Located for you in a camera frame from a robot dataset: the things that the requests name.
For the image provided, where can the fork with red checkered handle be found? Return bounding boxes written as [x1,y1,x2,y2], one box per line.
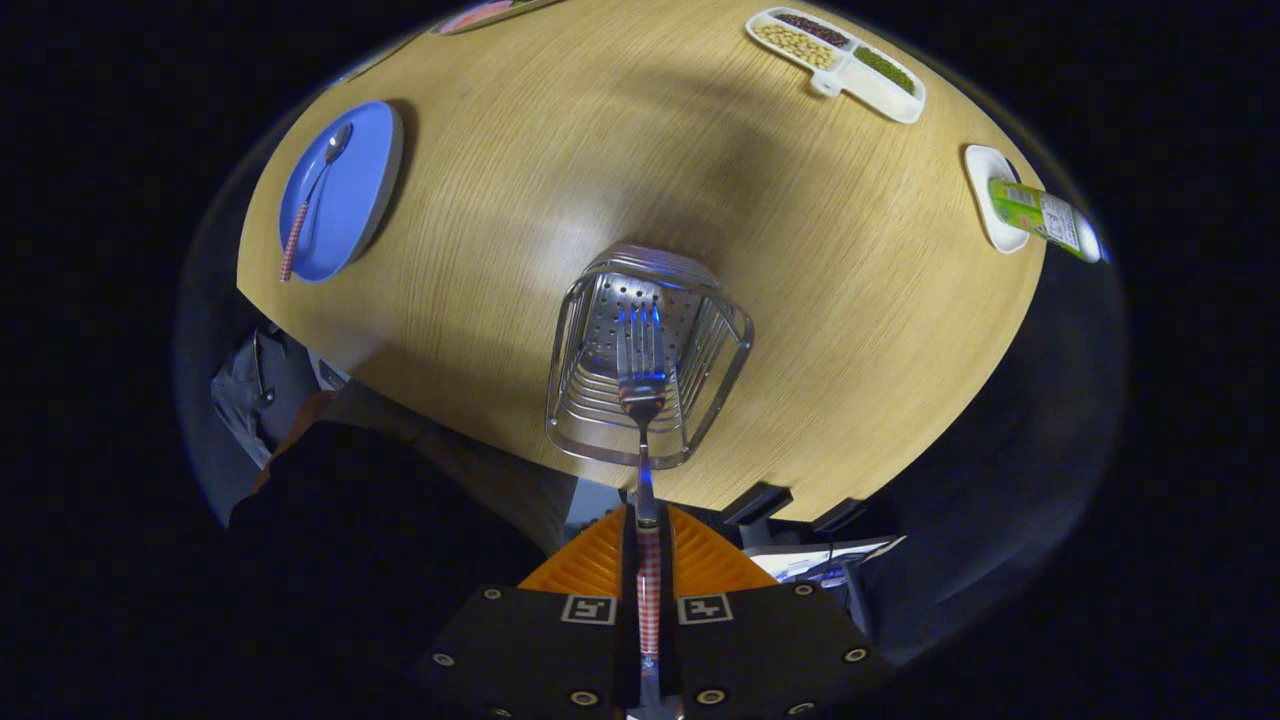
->
[613,303,669,720]

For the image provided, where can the white divided dish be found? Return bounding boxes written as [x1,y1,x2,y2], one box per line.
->
[745,7,927,125]

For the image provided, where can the small white dish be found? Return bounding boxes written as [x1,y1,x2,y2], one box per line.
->
[963,144,1031,255]

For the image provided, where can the pile of yellow beans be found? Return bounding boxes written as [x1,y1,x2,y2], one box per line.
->
[752,22,839,71]

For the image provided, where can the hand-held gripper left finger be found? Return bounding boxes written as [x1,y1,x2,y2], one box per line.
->
[418,503,641,720]

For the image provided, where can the pile of green beans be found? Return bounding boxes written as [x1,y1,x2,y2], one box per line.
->
[853,45,918,98]

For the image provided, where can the small black block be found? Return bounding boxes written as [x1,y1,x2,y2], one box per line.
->
[720,484,794,528]
[812,497,868,534]

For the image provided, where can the green bottle with silver cap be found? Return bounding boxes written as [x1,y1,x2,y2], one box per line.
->
[988,177,1104,265]

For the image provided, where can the white paper sheet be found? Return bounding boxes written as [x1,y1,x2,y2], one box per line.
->
[748,535,906,586]

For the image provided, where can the pile of dark red beans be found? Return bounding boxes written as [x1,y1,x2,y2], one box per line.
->
[775,12,853,49]

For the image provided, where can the metal wire cutlery holder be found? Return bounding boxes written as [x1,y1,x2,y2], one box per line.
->
[545,243,755,471]

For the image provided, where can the white oval food plate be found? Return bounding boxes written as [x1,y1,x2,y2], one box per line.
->
[430,0,566,37]

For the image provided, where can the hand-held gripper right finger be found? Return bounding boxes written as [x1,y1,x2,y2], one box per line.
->
[660,503,891,720]

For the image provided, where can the blue plate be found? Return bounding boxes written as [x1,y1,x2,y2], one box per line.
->
[278,100,404,284]

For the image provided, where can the spoon with red checkered handle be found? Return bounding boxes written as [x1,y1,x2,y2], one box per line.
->
[279,122,354,283]

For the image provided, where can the grey bag with black strap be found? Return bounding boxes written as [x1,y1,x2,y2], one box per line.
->
[210,320,351,471]

